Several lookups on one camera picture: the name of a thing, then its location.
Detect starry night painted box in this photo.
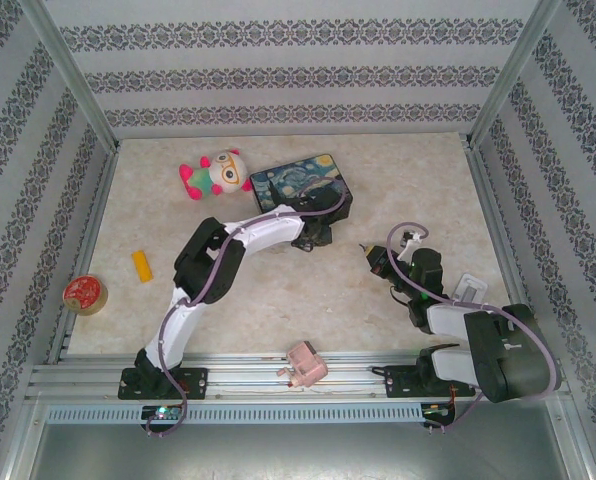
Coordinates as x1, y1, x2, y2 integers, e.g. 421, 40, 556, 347
249, 153, 354, 222

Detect white card package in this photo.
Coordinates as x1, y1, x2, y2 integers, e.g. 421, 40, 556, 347
450, 273, 489, 305

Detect white pink plush toy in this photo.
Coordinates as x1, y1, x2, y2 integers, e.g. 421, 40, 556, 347
178, 148, 254, 202

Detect pink plastic toy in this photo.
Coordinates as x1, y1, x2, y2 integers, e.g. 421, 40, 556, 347
276, 339, 329, 390

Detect yellow block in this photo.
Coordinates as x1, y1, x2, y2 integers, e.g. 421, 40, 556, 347
131, 248, 155, 284

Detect grey metal shelf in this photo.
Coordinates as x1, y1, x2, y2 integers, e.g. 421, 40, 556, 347
25, 399, 596, 480

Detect red tape roll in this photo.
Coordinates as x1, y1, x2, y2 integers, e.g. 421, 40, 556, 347
61, 274, 109, 316

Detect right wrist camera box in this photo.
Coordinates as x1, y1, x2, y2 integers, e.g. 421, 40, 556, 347
399, 228, 425, 260

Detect aluminium side rail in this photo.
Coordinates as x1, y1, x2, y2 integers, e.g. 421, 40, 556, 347
461, 137, 549, 361
45, 142, 122, 366

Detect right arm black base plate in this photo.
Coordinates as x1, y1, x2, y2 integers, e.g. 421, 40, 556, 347
383, 364, 477, 400

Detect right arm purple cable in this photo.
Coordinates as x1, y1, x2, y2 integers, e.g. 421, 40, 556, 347
386, 222, 562, 435

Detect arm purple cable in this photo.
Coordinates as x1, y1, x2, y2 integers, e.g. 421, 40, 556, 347
386, 222, 562, 435
145, 175, 349, 439

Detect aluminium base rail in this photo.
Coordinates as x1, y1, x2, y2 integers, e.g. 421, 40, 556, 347
25, 349, 574, 402

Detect slotted grey cable duct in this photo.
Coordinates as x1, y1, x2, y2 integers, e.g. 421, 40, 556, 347
45, 403, 424, 425

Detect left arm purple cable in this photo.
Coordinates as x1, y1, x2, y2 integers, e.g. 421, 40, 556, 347
145, 175, 349, 439

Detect aluminium corner post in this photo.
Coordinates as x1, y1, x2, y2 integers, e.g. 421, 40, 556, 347
465, 0, 564, 149
20, 0, 122, 151

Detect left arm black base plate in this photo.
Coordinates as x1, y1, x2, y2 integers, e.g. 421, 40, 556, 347
117, 367, 209, 401

